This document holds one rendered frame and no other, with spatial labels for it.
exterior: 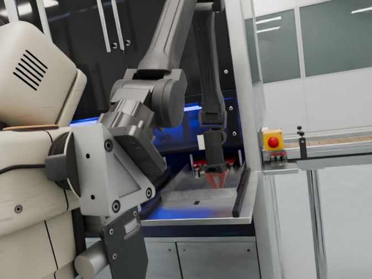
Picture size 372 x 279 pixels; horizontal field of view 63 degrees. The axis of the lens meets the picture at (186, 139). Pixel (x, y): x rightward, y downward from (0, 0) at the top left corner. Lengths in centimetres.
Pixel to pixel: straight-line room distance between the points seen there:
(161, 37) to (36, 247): 39
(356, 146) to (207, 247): 73
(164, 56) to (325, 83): 538
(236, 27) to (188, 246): 93
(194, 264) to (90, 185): 113
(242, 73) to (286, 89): 462
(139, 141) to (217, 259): 112
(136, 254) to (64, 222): 16
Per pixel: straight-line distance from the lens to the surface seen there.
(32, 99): 49
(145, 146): 38
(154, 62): 53
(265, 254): 139
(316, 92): 583
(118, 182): 40
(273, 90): 579
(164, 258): 152
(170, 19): 60
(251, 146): 122
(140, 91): 47
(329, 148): 134
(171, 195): 105
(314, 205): 145
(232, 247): 140
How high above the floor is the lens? 125
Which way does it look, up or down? 10 degrees down
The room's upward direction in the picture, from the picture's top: 9 degrees counter-clockwise
